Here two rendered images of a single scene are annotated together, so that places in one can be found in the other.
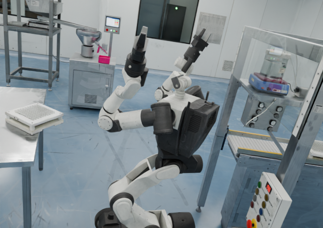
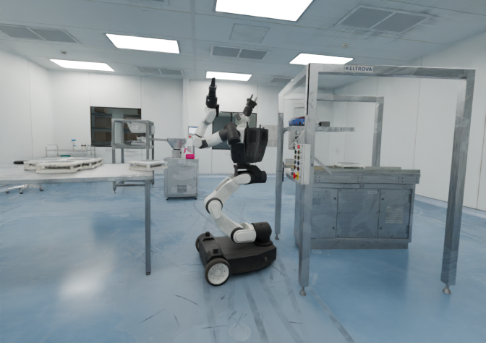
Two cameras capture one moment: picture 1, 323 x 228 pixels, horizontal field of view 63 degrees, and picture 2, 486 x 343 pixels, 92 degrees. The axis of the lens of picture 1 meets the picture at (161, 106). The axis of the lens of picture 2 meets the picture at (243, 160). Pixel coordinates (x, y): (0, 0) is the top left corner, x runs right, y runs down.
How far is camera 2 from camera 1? 0.91 m
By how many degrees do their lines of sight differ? 17
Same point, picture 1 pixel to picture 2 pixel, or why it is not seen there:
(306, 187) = (348, 194)
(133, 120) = (215, 137)
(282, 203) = (305, 146)
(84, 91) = (176, 182)
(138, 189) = (224, 195)
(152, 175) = (232, 181)
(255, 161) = not seen: hidden behind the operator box
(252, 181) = not seen: hidden behind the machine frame
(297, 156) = (309, 125)
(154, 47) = (228, 156)
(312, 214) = (359, 216)
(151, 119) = (225, 132)
